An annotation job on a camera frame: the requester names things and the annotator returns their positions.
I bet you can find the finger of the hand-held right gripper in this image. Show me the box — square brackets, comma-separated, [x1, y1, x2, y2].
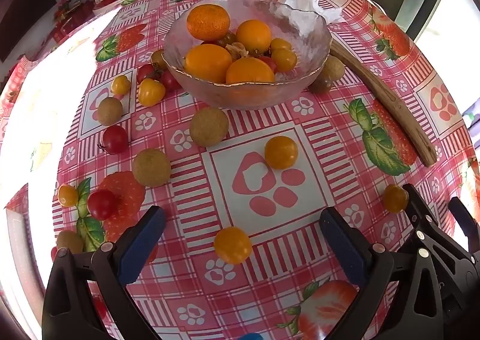
[448, 196, 480, 250]
[403, 183, 454, 252]

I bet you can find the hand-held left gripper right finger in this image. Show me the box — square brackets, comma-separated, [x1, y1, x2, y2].
[319, 207, 445, 340]

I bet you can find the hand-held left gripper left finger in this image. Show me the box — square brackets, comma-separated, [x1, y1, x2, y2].
[42, 205, 167, 340]

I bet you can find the curved wooden stick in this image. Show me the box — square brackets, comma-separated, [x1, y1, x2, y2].
[202, 0, 437, 167]

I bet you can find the red strawberry print tablecloth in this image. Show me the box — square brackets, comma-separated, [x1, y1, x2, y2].
[0, 0, 480, 340]

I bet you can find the clear glass bowl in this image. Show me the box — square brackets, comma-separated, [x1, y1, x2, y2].
[162, 0, 333, 111]

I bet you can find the dried tan fruit peel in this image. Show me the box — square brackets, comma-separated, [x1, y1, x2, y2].
[226, 42, 249, 61]

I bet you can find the white crumpled tissue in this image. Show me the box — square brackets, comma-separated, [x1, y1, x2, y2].
[277, 0, 344, 23]

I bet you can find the bumpy mandarin orange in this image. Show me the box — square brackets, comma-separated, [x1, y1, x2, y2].
[186, 4, 230, 41]

